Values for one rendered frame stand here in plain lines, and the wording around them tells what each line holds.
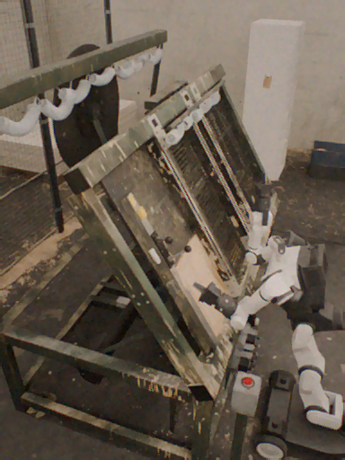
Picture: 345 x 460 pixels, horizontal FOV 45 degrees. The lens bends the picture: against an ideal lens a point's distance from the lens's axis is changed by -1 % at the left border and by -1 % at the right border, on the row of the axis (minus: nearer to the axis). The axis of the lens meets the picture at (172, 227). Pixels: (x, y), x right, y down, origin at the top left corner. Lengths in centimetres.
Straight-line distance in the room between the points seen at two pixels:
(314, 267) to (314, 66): 530
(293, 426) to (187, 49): 609
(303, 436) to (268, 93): 422
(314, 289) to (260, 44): 408
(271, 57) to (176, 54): 234
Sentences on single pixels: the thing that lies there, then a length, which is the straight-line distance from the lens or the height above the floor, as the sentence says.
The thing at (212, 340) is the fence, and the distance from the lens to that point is 233.
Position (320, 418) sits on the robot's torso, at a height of 30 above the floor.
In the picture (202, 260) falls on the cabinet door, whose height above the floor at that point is 119.
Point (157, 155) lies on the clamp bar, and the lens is 232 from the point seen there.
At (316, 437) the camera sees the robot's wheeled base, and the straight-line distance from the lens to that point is 302.
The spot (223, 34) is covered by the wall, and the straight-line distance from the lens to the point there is 737.
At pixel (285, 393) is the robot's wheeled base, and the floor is 19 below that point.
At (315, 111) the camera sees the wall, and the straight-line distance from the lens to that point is 731.
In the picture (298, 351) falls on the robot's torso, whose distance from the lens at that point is 259.
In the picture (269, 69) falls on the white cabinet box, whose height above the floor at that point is 152.
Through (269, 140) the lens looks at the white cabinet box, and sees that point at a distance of 605.
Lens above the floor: 264
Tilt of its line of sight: 32 degrees down
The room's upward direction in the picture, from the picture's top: straight up
